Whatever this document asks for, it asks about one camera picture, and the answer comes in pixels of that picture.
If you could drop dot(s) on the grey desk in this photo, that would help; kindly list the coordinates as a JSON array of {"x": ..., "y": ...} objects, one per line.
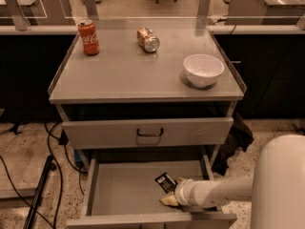
[
  {"x": 46, "y": 12},
  {"x": 265, "y": 12}
]

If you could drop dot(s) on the black rxbar chocolate bar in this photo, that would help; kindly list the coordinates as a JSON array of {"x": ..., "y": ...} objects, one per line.
[{"x": 166, "y": 183}]

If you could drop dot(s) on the open grey middle drawer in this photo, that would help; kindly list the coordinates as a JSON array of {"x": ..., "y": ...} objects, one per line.
[{"x": 125, "y": 196}]

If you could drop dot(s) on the grey desk back left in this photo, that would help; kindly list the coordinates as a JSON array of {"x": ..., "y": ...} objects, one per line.
[{"x": 46, "y": 12}]

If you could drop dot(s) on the grey desk back right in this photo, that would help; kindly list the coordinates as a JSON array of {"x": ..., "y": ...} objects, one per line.
[{"x": 265, "y": 12}]

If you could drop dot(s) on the dark cloth beside cabinet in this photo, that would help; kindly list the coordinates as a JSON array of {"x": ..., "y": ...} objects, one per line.
[{"x": 240, "y": 136}]

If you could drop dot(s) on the tipped silver orange can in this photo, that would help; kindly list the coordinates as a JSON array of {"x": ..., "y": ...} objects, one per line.
[{"x": 147, "y": 39}]

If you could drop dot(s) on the white ceramic bowl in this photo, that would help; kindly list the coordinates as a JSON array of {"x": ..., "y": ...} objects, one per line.
[{"x": 203, "y": 70}]

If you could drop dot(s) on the black bar on floor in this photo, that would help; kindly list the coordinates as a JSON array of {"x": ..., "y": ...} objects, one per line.
[{"x": 38, "y": 194}]

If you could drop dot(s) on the grey metal drawer cabinet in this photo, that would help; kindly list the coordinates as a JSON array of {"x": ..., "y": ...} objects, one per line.
[{"x": 125, "y": 82}]

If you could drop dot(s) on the black drawer handle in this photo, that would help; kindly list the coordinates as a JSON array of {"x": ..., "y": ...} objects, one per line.
[{"x": 158, "y": 133}]

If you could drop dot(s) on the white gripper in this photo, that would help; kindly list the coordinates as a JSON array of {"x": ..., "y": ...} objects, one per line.
[{"x": 183, "y": 192}]

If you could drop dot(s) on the closed grey upper drawer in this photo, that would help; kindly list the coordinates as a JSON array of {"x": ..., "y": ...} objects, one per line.
[{"x": 122, "y": 133}]

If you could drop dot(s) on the red coca-cola can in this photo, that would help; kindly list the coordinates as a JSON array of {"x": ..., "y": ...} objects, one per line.
[{"x": 88, "y": 35}]

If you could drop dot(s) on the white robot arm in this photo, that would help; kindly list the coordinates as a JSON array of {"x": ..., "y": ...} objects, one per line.
[{"x": 276, "y": 188}]

